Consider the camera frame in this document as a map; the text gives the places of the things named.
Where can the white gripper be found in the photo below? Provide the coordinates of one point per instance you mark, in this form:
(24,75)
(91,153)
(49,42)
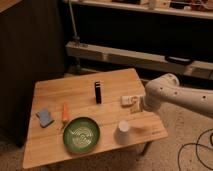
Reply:
(134,102)

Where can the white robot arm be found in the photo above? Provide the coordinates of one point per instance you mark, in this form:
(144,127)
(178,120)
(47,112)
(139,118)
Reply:
(166,88)

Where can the green round plate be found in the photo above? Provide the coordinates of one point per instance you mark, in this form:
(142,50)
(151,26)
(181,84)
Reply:
(81,135)

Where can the wooden table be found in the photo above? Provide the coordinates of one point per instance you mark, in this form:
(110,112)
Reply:
(45,145)

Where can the orange carrot toy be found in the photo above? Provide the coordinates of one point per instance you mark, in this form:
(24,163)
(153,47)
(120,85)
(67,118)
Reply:
(65,115)

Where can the long wooden shelf beam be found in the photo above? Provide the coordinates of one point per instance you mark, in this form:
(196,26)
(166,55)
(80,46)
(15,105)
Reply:
(196,69)

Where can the metal vertical pole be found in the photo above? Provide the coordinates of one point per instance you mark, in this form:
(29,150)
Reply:
(75,37)

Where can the blue sponge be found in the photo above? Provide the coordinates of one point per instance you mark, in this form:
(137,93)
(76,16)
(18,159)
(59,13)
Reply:
(45,118)

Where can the upper wooden shelf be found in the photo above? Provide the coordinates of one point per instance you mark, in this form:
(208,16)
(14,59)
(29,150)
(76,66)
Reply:
(141,8)

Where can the black handle on beam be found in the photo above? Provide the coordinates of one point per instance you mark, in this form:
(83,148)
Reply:
(180,61)

